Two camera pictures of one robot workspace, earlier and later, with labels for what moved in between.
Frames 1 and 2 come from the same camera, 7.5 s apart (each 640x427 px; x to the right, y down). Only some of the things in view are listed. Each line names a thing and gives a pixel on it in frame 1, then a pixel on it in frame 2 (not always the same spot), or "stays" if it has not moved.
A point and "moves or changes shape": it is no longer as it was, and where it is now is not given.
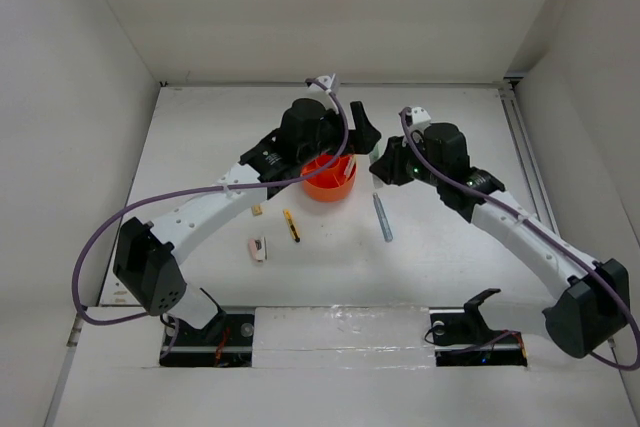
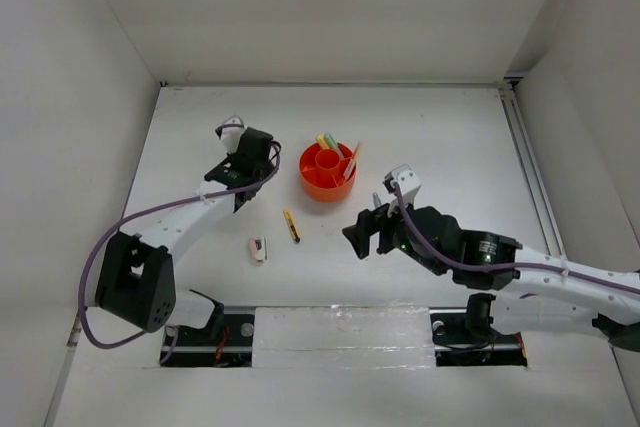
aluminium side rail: (526, 154) stays
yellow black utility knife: (292, 225) stays
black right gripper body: (421, 172) -> (392, 234)
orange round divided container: (331, 183) stays
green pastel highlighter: (376, 152) moves or changes shape
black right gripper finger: (392, 166) -> (367, 223)
